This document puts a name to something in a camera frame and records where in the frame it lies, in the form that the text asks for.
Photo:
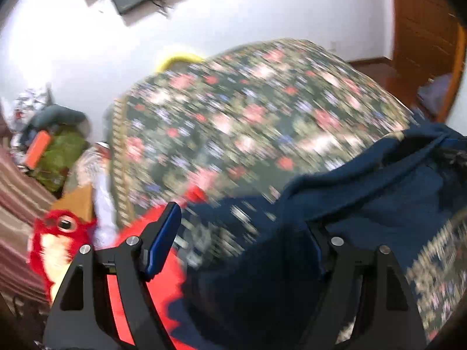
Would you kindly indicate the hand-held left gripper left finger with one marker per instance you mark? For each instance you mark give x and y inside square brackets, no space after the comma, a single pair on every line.
[164,240]

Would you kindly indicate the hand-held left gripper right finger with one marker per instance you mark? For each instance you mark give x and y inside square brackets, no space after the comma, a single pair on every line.
[327,257]

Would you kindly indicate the navy patterned sweater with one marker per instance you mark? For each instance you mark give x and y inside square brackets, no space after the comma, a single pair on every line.
[365,207]

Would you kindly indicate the brown striped blanket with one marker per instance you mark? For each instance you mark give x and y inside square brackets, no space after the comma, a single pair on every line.
[18,197]

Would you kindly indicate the floral bed blanket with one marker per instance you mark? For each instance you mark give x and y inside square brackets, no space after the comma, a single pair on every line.
[255,116]

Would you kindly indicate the orange item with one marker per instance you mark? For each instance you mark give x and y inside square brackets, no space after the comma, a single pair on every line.
[36,149]

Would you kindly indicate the dark teal cloth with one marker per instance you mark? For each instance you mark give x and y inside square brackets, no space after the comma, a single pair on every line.
[54,116]

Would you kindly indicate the yellow plastic item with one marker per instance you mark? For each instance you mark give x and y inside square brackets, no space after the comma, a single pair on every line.
[175,60]

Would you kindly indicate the white floral cloth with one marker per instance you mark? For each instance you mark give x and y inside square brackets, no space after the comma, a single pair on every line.
[27,105]

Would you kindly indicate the grey-blue cloth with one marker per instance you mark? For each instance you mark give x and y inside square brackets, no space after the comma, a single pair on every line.
[436,93]

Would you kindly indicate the wooden door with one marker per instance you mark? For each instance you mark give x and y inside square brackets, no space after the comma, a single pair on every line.
[419,18]

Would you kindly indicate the wooden door frame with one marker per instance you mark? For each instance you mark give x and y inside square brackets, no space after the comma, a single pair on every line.
[454,80]

